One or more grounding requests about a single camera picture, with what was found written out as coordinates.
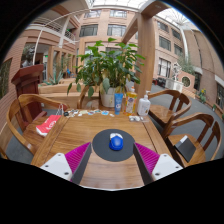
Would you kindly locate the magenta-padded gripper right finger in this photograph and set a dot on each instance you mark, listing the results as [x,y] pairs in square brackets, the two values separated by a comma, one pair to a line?
[166,165]

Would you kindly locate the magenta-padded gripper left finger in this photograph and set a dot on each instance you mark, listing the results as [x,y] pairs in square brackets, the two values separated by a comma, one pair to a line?
[56,165]

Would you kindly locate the blue and white computer mouse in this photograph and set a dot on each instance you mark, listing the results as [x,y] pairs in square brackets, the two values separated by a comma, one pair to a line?
[116,143]

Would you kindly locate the round black mouse pad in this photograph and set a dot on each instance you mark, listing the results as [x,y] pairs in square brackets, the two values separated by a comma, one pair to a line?
[101,148]

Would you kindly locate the black notebook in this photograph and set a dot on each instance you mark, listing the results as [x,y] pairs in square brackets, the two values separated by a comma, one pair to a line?
[185,149]

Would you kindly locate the wooden armchair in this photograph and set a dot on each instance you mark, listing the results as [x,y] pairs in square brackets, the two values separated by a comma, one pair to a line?
[161,115]
[176,140]
[30,98]
[81,98]

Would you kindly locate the red paper bag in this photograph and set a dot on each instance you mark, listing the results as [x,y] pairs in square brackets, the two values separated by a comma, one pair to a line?
[48,126]

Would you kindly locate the bunch of keys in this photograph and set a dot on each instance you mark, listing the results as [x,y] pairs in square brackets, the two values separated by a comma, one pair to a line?
[65,113]

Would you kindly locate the clear packet with white items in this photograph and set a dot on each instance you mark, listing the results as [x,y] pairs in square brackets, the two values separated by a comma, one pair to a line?
[136,118]

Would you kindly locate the white pump dispenser bottle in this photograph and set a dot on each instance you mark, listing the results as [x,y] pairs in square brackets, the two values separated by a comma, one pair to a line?
[143,106]

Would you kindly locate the yellow dish soap bottle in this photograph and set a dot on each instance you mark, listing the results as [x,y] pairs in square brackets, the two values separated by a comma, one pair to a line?
[131,103]

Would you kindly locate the small blue sticker card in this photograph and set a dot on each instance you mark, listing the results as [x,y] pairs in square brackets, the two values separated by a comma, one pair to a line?
[105,112]

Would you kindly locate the blue squeeze tube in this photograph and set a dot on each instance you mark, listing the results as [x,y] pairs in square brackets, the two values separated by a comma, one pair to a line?
[118,104]

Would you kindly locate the yellow flowering plant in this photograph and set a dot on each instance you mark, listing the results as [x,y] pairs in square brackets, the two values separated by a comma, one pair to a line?
[203,96]

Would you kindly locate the dark red wooden podium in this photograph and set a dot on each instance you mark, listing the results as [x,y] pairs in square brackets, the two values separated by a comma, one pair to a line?
[28,86]

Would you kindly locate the spiky green agave plant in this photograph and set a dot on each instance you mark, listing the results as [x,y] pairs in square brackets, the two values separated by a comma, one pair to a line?
[54,78]

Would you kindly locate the white sculpture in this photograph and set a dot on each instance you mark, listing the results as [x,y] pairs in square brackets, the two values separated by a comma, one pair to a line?
[176,71]

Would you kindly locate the green potted plant white pot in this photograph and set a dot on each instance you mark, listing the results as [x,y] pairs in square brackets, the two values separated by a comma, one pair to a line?
[110,66]

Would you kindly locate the wooden pillar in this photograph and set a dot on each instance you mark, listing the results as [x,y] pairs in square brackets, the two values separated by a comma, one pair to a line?
[146,50]

